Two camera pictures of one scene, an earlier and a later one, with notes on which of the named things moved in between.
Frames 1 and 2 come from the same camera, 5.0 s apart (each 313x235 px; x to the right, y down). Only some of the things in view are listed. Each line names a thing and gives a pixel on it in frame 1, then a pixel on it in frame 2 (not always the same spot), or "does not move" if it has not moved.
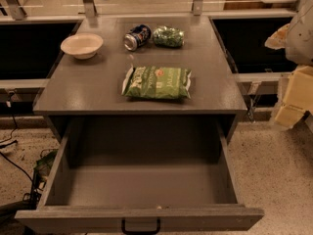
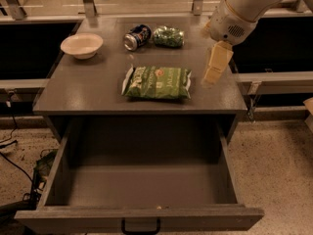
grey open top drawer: x=141 y=174 does not move
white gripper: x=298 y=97 -> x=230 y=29
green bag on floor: x=43 y=165 does not move
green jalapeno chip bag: x=158 y=82 does not move
